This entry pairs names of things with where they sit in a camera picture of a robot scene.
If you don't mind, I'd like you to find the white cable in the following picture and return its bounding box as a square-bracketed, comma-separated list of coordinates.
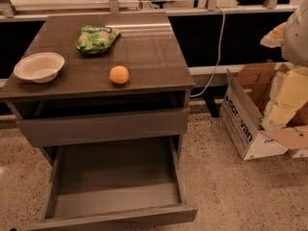
[190, 7, 226, 98]

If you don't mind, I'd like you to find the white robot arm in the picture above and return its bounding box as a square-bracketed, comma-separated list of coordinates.
[261, 0, 308, 131]

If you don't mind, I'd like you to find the closed grey upper drawer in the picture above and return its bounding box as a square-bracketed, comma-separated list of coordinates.
[17, 108, 190, 147]

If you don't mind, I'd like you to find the white bowl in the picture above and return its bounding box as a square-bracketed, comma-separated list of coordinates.
[13, 52, 64, 84]

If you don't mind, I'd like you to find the dark grey drawer cabinet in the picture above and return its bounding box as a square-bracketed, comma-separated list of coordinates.
[0, 12, 198, 231]

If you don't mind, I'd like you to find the orange fruit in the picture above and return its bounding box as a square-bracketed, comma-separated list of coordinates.
[109, 65, 130, 85]

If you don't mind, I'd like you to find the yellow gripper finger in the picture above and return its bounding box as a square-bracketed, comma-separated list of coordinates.
[261, 66, 308, 131]
[260, 22, 286, 48]

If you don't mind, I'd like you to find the green chip bag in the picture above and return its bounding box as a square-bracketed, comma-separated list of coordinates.
[75, 25, 120, 55]

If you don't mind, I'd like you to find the white corovan cardboard box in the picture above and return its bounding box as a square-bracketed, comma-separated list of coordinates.
[220, 63, 308, 160]

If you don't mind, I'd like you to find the open grey lower drawer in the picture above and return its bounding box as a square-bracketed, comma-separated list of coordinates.
[25, 137, 197, 231]

